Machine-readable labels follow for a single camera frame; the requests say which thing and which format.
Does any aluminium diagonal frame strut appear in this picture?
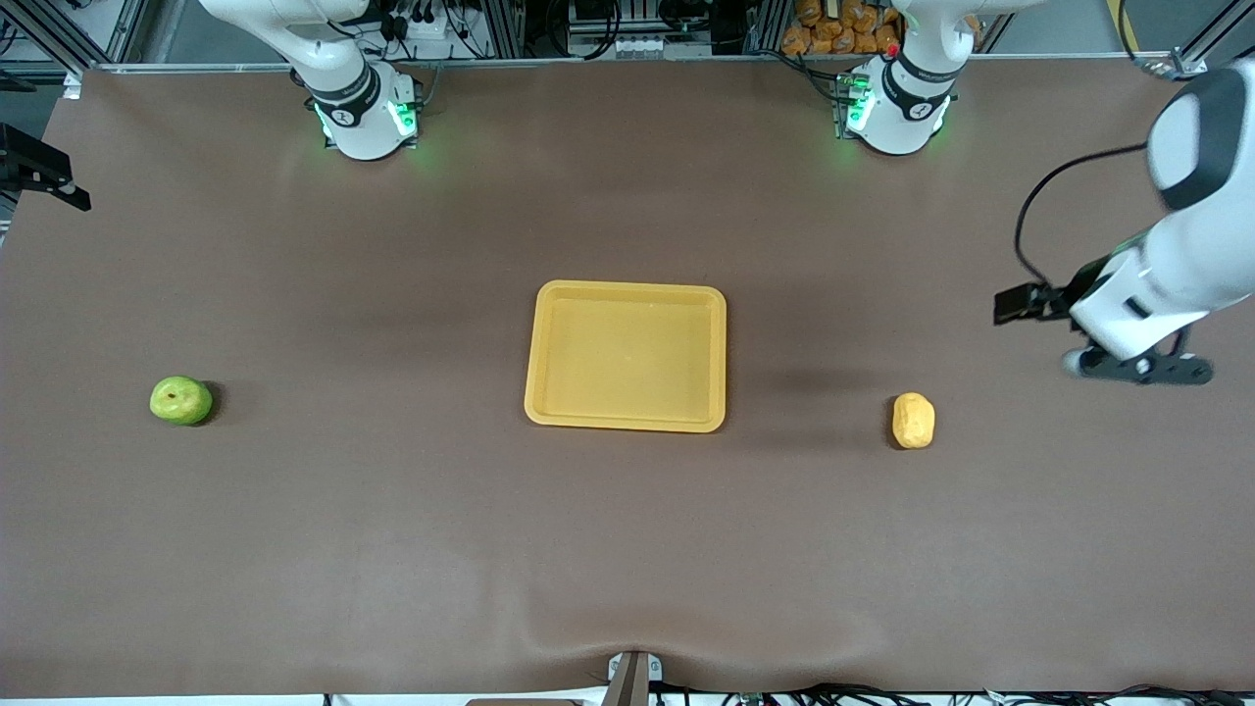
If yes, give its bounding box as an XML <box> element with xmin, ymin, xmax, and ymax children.
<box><xmin>0</xmin><ymin>0</ymin><xmax>148</xmax><ymax>70</ymax></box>

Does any aluminium table edge rail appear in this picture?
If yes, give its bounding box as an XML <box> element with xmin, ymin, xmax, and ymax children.
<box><xmin>83</xmin><ymin>51</ymin><xmax>1178</xmax><ymax>75</ymax></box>

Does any yellow plastic tray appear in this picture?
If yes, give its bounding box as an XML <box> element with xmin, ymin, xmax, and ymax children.
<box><xmin>524</xmin><ymin>280</ymin><xmax>728</xmax><ymax>433</ymax></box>

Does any green apple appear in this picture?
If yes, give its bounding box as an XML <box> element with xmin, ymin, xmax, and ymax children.
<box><xmin>149</xmin><ymin>376</ymin><xmax>214</xmax><ymax>427</ymax></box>

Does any aluminium corner frame post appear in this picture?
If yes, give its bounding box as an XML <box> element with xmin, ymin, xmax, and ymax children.
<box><xmin>1128</xmin><ymin>0</ymin><xmax>1255</xmax><ymax>79</ymax></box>

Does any brown table mat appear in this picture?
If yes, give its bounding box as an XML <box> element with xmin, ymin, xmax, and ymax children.
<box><xmin>0</xmin><ymin>54</ymin><xmax>1255</xmax><ymax>699</ymax></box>

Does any yellow potato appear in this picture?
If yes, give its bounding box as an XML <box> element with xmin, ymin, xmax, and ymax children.
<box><xmin>891</xmin><ymin>392</ymin><xmax>936</xmax><ymax>450</ymax></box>

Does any white power strip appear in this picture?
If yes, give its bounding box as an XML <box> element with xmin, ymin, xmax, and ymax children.
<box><xmin>377</xmin><ymin>5</ymin><xmax>462</xmax><ymax>45</ymax></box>

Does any bag of orange snacks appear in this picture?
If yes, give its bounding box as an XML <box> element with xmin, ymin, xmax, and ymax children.
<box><xmin>779</xmin><ymin>0</ymin><xmax>981</xmax><ymax>57</ymax></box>

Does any metal table clamp bracket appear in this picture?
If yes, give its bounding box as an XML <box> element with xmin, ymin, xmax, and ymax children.
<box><xmin>605</xmin><ymin>651</ymin><xmax>663</xmax><ymax>706</ymax></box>

